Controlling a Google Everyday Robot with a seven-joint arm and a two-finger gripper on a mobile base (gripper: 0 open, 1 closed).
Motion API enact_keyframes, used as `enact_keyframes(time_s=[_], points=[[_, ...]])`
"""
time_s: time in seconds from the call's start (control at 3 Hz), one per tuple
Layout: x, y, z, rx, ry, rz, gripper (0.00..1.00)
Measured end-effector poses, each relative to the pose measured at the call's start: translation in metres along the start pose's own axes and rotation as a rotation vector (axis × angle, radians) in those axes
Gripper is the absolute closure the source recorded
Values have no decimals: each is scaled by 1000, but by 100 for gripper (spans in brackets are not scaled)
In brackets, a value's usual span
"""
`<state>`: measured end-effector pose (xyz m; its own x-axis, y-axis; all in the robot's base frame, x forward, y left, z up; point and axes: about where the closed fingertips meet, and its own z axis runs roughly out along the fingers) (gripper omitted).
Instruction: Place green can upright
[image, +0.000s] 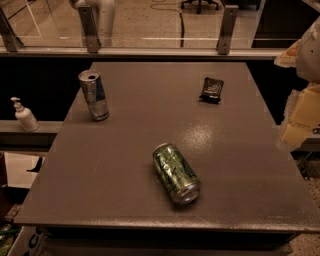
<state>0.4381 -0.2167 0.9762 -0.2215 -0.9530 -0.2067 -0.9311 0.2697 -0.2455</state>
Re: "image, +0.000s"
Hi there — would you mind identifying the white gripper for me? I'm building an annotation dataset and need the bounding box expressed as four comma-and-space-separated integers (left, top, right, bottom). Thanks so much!
274, 17, 320, 151

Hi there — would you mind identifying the green soda can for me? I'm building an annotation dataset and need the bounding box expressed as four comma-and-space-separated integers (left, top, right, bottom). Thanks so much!
152, 143, 201, 204

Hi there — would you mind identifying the silver blue energy drink can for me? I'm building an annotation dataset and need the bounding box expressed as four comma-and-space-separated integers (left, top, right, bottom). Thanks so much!
78, 70, 109, 121

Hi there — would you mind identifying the black snack packet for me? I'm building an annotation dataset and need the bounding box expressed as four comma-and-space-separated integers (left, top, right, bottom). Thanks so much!
199, 77, 224, 104

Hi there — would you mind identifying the black office chair base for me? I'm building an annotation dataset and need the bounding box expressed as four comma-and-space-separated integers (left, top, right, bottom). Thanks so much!
180, 0, 220, 14

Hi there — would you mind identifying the white pipe behind glass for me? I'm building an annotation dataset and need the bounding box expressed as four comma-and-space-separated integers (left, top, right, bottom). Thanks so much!
69, 0, 116, 47

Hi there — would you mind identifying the white pump lotion bottle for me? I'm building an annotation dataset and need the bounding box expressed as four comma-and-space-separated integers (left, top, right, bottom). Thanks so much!
11, 97, 39, 132

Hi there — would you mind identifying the white cardboard box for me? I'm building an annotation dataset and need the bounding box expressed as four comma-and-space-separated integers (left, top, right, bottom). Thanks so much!
7, 227, 52, 256

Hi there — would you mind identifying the grey metal bracket right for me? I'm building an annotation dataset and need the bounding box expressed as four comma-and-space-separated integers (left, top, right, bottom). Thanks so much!
217, 5, 239, 55

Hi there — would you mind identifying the grey metal bracket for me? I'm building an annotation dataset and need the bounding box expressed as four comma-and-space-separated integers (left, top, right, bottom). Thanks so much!
217, 5, 239, 55
78, 5, 100, 53
0, 7, 23, 52

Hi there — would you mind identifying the black floor cable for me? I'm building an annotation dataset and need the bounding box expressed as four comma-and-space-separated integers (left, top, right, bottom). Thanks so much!
150, 0, 186, 48

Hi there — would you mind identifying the grey metal bracket far left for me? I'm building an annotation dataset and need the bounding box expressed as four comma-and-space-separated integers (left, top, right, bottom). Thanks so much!
0, 7, 23, 52

